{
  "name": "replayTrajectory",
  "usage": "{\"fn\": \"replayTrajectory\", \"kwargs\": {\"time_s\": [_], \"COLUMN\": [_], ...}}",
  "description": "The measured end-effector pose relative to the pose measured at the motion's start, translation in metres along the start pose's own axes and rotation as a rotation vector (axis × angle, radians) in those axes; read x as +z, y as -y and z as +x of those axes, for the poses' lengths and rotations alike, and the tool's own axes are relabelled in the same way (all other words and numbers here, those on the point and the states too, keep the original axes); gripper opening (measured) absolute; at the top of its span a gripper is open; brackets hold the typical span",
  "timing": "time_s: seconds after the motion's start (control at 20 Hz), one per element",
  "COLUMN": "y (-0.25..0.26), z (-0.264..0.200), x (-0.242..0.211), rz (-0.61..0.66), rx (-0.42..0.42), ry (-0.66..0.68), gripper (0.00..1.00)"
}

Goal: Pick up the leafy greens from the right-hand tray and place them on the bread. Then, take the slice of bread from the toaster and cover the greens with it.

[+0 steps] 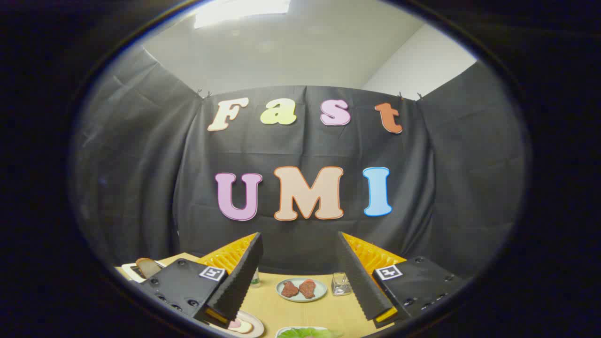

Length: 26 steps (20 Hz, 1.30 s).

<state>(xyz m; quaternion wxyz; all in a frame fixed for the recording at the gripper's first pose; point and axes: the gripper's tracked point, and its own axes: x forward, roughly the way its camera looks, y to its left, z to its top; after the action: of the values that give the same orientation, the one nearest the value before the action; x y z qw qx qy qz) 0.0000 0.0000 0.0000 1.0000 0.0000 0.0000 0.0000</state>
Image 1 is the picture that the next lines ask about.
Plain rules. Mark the white toaster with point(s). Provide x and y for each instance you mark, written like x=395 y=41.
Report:
x=129 y=271

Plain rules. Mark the green lettuce leaf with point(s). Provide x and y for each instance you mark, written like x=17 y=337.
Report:
x=305 y=334

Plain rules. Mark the ceiling light panel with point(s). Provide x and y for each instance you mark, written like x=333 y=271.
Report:
x=239 y=11

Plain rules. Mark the white square plate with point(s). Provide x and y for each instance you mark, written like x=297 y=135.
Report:
x=281 y=331

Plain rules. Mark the pink ham slice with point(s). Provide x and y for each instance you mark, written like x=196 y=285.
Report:
x=234 y=324

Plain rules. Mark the black backdrop cloth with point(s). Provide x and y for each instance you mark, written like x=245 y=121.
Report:
x=305 y=150

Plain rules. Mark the metal mesh utensil holder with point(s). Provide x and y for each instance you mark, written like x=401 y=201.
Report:
x=340 y=285

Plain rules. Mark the plain white bread slice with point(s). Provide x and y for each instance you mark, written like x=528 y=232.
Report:
x=148 y=267

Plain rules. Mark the pale green oval plate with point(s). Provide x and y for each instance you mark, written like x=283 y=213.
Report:
x=321 y=288

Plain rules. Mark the round beige plate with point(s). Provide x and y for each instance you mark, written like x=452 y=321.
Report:
x=256 y=326

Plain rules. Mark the clear plastic water bottle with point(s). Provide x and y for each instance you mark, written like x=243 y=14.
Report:
x=256 y=280

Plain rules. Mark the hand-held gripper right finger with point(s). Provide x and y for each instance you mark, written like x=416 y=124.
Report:
x=359 y=277

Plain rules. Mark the bread slice under ham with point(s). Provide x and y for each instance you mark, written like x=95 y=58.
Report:
x=245 y=327

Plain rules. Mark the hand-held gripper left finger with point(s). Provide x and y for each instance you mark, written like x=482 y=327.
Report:
x=237 y=277

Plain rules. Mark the brown fried meat piece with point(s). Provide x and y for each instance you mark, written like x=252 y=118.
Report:
x=289 y=289
x=307 y=288

